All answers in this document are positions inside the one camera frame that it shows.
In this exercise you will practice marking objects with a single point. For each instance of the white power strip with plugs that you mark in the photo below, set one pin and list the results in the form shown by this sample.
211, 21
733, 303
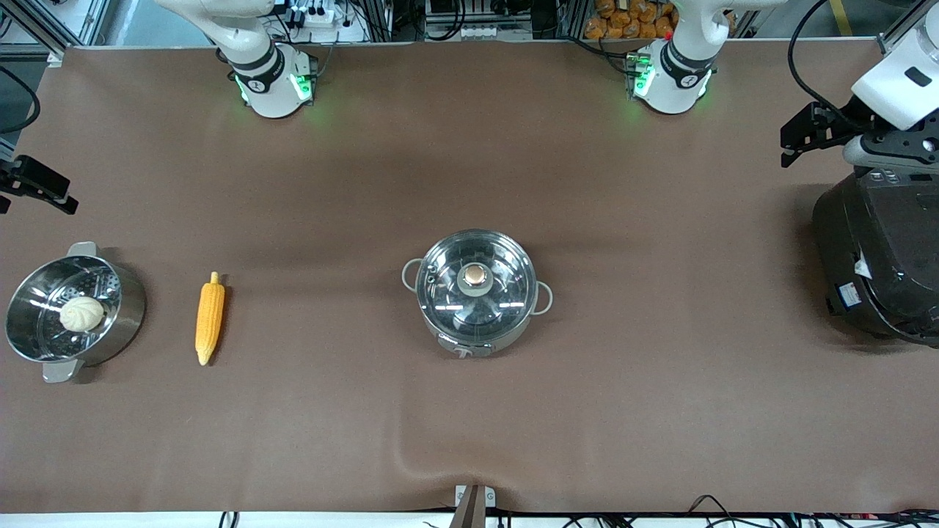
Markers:
317, 17

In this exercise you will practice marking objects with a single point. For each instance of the yellow corn cob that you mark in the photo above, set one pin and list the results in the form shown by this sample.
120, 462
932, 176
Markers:
210, 319

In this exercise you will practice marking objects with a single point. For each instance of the white empty power strip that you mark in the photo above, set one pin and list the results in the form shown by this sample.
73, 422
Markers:
477, 33

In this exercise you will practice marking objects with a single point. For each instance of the white steamed bun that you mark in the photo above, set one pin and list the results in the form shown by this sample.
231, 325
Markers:
81, 314

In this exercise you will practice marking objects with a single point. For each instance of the glass pot lid with knob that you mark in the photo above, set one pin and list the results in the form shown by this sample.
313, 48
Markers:
477, 286

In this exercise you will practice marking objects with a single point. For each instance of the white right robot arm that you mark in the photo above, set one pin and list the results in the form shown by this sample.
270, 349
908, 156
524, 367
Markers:
268, 73

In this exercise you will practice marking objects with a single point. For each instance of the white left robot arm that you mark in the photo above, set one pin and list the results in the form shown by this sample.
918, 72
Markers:
675, 73

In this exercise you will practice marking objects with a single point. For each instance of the black rice cooker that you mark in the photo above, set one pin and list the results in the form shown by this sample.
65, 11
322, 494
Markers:
888, 264

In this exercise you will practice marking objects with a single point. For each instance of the steel steamer pot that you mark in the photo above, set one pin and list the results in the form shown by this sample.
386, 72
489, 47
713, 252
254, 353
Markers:
44, 345

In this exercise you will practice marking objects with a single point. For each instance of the aluminium frame post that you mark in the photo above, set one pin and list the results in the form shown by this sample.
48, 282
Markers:
906, 26
40, 29

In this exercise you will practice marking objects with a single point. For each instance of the small metal table bracket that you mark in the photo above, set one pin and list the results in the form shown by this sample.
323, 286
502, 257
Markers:
475, 502

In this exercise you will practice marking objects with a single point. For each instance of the brown table mat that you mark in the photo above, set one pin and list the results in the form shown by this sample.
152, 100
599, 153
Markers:
293, 440

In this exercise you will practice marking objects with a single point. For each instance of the pile of orange snack packs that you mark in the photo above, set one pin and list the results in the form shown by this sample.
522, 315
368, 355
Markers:
631, 20

